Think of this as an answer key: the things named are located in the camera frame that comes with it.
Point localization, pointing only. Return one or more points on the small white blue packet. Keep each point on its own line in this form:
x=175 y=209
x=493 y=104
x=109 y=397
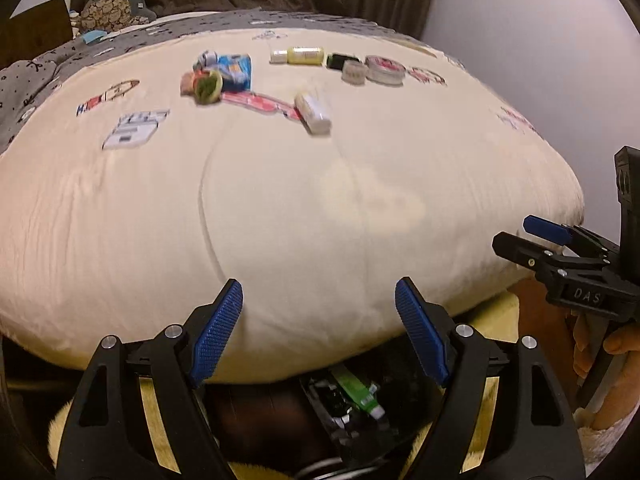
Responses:
x=206 y=59

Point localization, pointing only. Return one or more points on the blue snack packet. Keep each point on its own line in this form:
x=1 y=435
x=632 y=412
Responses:
x=235 y=71

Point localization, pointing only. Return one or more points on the green round cup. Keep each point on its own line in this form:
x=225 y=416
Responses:
x=207 y=87

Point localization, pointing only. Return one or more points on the person's right forearm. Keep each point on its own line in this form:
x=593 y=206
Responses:
x=605 y=437

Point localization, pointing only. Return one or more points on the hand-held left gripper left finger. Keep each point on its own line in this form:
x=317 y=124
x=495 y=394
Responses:
x=220 y=332

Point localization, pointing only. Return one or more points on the small black container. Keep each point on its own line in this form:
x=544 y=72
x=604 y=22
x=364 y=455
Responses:
x=340 y=61

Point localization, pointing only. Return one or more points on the cream printed blanket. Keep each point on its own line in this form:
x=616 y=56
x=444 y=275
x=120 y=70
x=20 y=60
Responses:
x=300 y=210

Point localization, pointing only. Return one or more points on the black bag waste bin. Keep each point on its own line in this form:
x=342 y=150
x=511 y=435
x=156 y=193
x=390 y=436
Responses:
x=400 y=400

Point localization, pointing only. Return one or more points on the grey printed blanket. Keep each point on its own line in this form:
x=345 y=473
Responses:
x=30 y=85

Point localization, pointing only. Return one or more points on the small clear jar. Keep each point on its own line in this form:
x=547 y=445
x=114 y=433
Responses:
x=354 y=72

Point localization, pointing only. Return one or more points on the white plastic bottle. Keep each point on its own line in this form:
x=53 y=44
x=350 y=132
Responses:
x=312 y=112

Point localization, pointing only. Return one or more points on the pale yellow bottle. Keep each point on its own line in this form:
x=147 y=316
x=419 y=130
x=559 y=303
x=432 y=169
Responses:
x=302 y=56

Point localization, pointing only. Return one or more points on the small blue cloth item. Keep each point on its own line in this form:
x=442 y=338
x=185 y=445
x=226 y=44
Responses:
x=94 y=36

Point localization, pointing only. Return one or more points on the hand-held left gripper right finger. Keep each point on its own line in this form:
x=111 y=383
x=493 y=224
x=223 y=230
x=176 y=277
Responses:
x=422 y=332

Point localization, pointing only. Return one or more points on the green tube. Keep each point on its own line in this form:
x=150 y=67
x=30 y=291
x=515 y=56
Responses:
x=357 y=390

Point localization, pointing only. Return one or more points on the brown wooden headboard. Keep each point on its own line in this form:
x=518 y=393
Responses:
x=35 y=35

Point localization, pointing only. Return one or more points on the person's right hand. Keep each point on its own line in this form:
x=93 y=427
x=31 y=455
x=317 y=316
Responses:
x=620 y=344

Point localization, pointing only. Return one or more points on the small orange wrapper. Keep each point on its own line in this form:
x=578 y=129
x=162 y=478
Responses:
x=187 y=82

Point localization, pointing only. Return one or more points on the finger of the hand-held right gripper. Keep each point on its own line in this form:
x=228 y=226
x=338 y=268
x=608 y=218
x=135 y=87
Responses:
x=515 y=249
x=545 y=227

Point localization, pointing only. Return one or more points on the grey brown plush toy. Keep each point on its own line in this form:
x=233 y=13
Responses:
x=107 y=7

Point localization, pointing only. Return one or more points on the round red lid tin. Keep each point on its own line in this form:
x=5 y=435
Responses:
x=385 y=70

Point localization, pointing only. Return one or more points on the red white wrapper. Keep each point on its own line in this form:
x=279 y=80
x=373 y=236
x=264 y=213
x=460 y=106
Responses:
x=260 y=104

